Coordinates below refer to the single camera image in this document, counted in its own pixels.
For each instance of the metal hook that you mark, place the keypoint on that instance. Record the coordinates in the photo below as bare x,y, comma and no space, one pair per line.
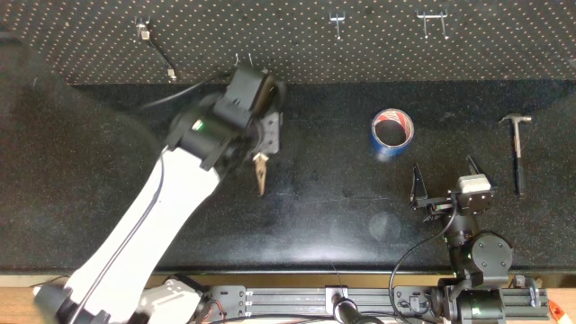
425,24
142,21
250,58
337,24

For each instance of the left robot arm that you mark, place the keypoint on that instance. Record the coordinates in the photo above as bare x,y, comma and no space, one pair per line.
148,225

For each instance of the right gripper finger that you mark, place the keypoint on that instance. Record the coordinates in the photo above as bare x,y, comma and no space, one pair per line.
473,168
417,189

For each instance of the mounting rail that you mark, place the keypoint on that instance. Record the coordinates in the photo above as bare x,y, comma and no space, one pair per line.
288,299

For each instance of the black pole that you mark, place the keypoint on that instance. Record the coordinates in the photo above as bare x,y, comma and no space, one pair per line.
348,312

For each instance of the black pegboard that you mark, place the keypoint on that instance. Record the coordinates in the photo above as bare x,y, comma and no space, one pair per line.
315,49

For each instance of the orange and white object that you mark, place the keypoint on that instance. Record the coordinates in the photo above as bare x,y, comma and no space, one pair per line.
556,312

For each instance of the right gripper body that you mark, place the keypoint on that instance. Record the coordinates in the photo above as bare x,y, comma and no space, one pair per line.
472,202

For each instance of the hammer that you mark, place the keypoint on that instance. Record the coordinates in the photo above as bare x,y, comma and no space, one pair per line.
518,148

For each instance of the roll of blue tape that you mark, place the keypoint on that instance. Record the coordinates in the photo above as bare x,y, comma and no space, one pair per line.
382,146

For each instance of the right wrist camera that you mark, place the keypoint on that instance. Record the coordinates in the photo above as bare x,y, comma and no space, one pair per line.
473,183

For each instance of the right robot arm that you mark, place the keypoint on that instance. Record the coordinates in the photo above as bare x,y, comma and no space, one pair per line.
490,256

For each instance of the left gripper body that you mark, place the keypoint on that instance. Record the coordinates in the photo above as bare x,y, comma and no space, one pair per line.
271,132

